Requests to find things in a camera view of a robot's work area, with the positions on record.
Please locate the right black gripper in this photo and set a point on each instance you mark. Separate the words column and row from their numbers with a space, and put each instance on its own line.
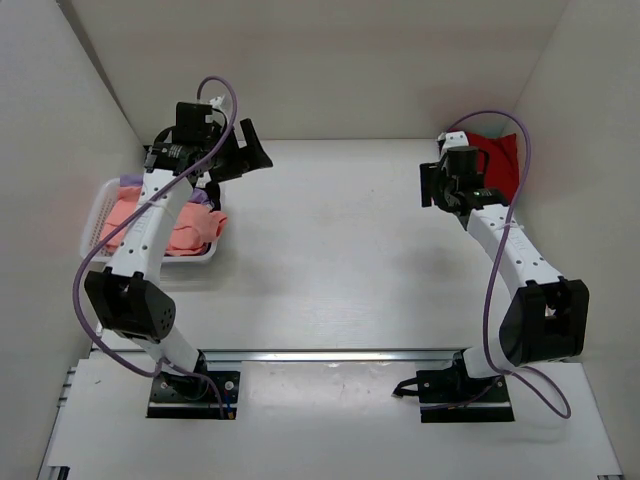
column 430, row 176

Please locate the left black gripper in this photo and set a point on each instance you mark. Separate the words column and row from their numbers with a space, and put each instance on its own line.
column 246, row 157

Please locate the salmon pink t shirt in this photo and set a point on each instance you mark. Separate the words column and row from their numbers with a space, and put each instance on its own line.
column 197, row 226

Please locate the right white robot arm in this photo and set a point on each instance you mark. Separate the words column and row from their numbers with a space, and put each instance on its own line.
column 546, row 319

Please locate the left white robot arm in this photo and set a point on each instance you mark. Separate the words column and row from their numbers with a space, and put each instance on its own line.
column 126, row 295

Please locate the lilac t shirt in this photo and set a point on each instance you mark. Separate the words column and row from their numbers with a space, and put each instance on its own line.
column 132, row 180

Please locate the folded red t shirt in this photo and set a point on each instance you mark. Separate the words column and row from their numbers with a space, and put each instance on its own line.
column 503, row 169

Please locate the white plastic laundry basket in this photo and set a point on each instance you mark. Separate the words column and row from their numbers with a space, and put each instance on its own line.
column 101, row 208

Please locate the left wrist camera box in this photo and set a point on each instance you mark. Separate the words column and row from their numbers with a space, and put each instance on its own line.
column 192, row 123

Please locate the aluminium rail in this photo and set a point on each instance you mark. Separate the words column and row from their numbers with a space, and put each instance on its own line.
column 330, row 355

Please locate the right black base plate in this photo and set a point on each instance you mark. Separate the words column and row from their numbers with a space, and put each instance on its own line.
column 448, row 396

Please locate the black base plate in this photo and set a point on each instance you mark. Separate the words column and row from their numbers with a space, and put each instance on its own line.
column 174, row 397
column 448, row 396

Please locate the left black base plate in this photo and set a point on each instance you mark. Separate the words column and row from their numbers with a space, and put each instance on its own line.
column 174, row 397

